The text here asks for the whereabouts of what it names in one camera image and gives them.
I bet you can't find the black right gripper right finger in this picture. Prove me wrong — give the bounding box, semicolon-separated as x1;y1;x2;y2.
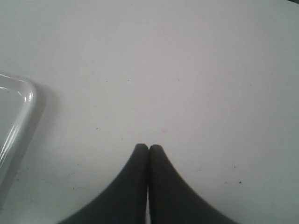
148;145;235;224

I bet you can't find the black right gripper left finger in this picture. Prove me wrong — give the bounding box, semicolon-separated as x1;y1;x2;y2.
61;144;149;224

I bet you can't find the white plastic tray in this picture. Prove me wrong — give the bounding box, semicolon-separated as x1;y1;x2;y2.
0;73;46;203

